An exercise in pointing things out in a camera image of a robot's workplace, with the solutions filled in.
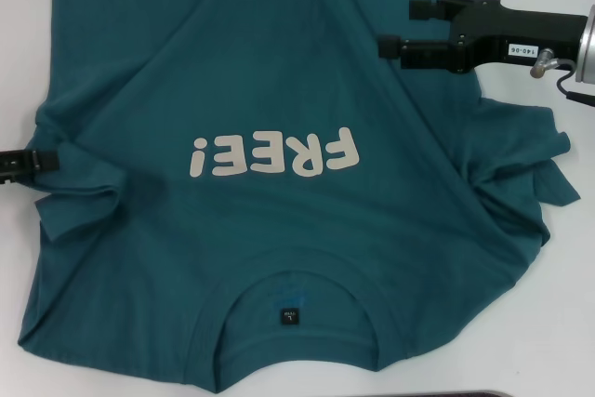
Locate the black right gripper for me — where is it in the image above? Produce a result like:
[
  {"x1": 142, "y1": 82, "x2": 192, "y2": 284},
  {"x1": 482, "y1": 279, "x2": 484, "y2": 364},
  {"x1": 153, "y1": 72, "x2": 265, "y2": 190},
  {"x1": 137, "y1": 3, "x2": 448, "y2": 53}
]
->
[{"x1": 377, "y1": 0, "x2": 589, "y2": 74}]

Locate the teal FREE print T-shirt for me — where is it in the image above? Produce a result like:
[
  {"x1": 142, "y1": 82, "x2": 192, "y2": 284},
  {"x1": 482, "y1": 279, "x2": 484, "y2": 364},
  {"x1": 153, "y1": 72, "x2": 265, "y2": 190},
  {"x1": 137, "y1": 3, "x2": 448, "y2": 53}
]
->
[{"x1": 16, "y1": 0, "x2": 582, "y2": 377}]

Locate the right wrist cable with plug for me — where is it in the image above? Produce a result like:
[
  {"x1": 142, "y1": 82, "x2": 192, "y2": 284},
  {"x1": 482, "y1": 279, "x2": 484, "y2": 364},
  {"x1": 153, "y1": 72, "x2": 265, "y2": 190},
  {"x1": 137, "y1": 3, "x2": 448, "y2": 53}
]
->
[{"x1": 529, "y1": 46, "x2": 595, "y2": 109}]

